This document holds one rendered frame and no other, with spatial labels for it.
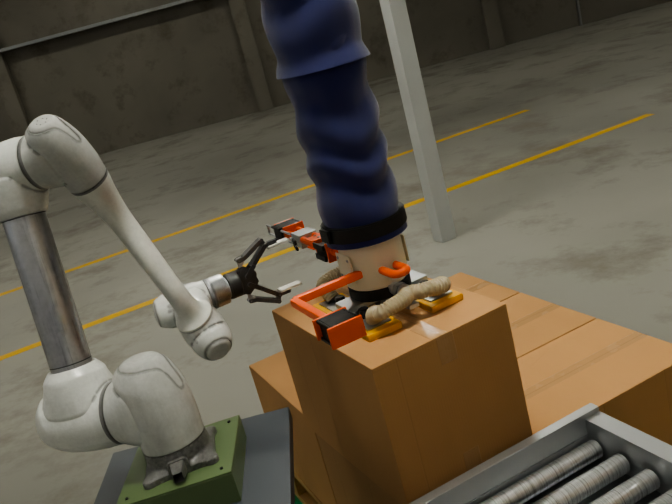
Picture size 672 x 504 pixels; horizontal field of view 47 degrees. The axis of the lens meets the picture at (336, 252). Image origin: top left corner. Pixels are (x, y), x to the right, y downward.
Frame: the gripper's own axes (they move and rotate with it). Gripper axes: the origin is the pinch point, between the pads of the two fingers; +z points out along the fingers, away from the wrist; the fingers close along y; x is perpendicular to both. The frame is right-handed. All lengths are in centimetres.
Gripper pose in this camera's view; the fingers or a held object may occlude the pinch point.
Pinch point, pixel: (290, 262)
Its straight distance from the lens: 226.7
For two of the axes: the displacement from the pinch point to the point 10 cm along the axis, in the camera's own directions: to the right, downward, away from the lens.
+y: 2.5, 9.2, 3.0
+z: 8.7, -3.5, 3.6
